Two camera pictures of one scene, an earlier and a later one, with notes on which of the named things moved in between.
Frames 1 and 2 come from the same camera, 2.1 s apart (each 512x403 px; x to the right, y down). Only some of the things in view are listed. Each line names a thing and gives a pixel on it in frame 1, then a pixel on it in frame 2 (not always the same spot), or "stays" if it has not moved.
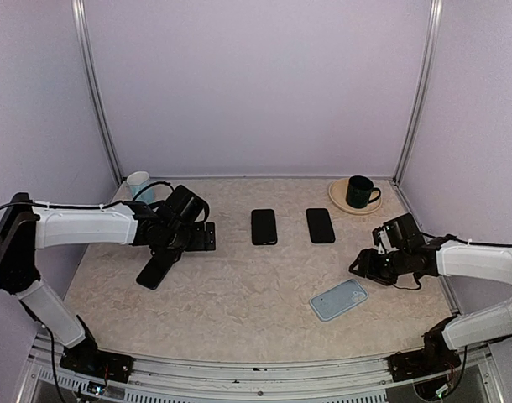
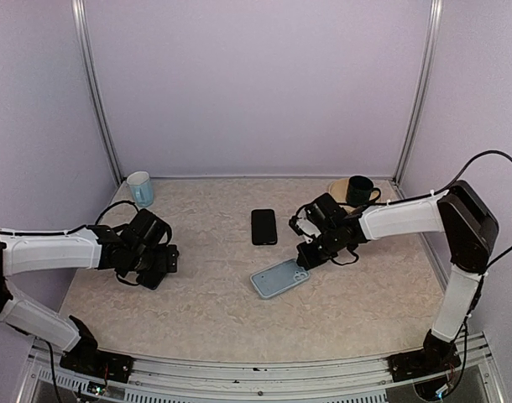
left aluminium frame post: (79, 17) stays
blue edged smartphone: (154, 271) stays
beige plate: (337, 195) stays
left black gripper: (200, 243) -> (161, 264)
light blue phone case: (333, 301) -> (277, 278)
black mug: (359, 191) stays
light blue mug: (137, 180) stays
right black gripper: (368, 267) -> (309, 262)
